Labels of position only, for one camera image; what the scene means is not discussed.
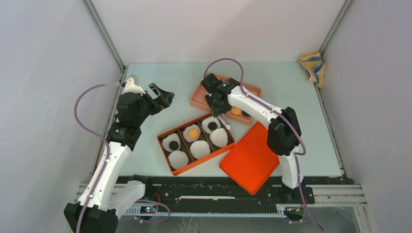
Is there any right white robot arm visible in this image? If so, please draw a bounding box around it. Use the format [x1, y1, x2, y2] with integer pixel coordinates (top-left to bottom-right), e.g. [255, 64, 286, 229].
[201, 73, 303, 203]

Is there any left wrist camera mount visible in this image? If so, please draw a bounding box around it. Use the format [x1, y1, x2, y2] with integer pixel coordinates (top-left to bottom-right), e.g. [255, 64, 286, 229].
[124, 75, 146, 95]

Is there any black round cookie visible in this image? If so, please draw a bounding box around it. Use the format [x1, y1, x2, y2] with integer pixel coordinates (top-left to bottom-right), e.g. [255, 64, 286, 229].
[241, 111, 250, 118]
[207, 121, 219, 132]
[169, 141, 180, 151]

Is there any orange box lid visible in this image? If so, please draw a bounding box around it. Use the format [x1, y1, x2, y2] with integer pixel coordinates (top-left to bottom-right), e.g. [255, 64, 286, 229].
[219, 122, 280, 195]

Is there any yellow blue cloth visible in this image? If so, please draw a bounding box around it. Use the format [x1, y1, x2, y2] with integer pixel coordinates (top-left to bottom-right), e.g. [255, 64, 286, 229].
[298, 52, 326, 88]

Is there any pink cookie tray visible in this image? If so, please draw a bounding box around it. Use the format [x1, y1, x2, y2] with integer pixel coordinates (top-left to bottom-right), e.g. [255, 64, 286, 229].
[189, 83, 263, 126]

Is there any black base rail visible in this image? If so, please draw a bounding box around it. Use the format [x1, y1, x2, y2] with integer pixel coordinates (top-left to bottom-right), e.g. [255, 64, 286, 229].
[117, 175, 315, 215]

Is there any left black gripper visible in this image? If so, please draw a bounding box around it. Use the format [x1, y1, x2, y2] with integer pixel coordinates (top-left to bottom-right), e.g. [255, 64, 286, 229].
[134, 83, 173, 126]

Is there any orange compartment box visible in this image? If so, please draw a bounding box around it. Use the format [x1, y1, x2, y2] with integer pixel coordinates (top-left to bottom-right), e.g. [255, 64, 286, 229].
[157, 114, 235, 176]

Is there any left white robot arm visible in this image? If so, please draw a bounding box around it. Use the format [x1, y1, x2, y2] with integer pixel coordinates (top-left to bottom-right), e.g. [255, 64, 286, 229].
[64, 83, 175, 233]

